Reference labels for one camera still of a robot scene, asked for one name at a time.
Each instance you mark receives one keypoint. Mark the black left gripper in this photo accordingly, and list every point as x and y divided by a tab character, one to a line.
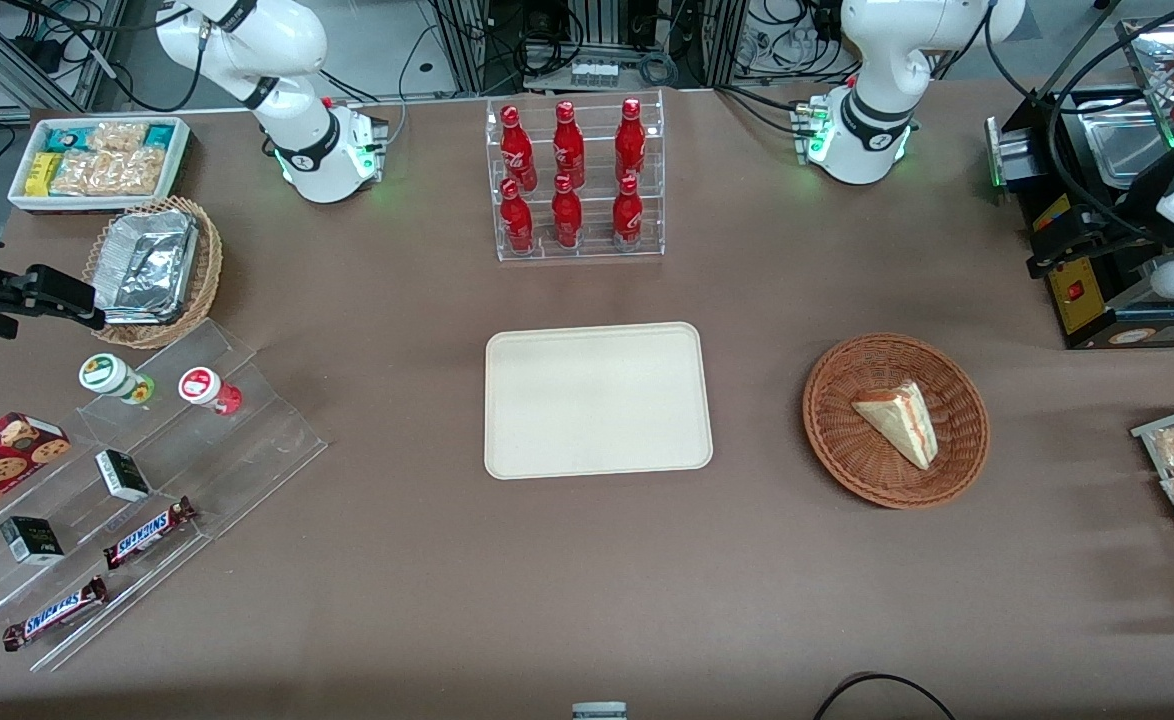
1110	229

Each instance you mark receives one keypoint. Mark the green lid cup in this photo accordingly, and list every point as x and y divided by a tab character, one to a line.
107	375

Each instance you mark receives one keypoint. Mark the white snack bin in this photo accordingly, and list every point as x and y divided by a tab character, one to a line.
97	203

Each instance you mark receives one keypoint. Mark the red lid cup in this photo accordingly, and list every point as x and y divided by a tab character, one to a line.
202	387

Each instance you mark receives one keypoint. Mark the clear acrylic bottle rack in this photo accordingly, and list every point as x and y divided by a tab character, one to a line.
592	255

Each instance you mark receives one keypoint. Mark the red cola bottle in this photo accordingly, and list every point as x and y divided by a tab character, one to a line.
517	150
517	222
568	148
630	142
567	218
627	216

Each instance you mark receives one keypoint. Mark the round brown wicker basket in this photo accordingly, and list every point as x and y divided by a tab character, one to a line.
847	440

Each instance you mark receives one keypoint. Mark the white power strip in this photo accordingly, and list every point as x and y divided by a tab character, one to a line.
594	73

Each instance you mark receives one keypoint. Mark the small black box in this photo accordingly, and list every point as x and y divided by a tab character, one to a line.
32	540
123	475

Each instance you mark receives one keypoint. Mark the stack of foil trays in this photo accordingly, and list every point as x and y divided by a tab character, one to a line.
147	265

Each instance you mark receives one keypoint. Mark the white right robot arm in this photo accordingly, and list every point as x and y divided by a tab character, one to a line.
302	130

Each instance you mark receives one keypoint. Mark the black hot food case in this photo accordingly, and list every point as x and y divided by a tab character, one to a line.
1097	310

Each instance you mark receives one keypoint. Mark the metal equipment rack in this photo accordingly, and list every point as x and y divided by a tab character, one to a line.
467	45

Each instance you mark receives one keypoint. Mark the clear acrylic stepped display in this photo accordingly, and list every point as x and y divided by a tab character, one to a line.
247	450

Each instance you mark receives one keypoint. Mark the yellow snack pack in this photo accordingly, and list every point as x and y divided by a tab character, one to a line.
43	175

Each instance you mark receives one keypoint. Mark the clear cracker bag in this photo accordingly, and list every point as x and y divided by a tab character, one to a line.
117	138
112	173

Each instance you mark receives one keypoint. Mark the cream plastic tray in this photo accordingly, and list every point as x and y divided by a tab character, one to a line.
597	400

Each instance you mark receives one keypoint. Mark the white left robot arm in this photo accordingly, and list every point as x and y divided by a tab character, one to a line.
867	100

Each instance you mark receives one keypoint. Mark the teal snack pack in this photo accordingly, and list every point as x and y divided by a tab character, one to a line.
159	135
67	138

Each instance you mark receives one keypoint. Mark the stainless steel pan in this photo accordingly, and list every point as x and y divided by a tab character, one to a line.
1127	145

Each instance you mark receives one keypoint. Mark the small grey device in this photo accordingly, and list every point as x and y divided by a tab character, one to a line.
599	711

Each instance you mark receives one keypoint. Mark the snickers bar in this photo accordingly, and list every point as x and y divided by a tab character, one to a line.
55	613
147	533

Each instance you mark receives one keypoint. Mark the triangle sandwich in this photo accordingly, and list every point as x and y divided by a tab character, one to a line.
902	420

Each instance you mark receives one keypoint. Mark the oval wicker basket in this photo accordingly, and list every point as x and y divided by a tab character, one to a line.
209	270

